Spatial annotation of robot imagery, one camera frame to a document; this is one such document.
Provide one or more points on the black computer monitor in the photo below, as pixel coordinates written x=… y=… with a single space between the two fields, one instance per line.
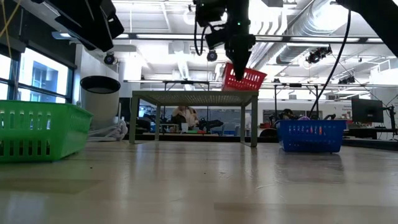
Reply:
x=367 y=110

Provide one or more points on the large window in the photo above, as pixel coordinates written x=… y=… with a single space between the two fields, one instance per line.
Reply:
x=43 y=74

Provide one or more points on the silver ventilation duct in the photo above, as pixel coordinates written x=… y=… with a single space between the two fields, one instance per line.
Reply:
x=298 y=46

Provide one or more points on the pale green perforated metal shelf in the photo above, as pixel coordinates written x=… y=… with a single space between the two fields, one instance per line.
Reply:
x=196 y=98

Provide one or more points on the long LED light bar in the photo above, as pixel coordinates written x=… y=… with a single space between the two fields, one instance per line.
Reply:
x=311 y=39

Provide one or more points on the blue plastic basket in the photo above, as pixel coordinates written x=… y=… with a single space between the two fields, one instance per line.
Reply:
x=329 y=137

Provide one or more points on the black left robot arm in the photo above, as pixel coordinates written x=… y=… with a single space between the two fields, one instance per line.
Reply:
x=90 y=21

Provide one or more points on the person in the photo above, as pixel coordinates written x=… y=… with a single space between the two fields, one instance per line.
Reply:
x=287 y=114
x=186 y=115

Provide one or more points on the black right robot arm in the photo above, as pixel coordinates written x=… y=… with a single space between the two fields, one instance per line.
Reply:
x=376 y=18

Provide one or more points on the white cylindrical canister black top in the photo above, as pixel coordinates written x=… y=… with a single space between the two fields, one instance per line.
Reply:
x=99 y=105

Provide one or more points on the background black station frame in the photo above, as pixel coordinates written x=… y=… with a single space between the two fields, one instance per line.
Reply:
x=275 y=102

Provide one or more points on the background black robot arms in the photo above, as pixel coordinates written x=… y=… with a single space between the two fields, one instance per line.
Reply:
x=211 y=124

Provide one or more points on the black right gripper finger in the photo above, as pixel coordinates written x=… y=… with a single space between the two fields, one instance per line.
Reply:
x=244 y=63
x=234 y=63

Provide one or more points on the red plastic basket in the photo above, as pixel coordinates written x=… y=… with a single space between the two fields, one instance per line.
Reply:
x=252 y=81

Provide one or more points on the green plastic basket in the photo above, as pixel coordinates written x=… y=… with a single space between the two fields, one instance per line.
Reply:
x=68 y=133

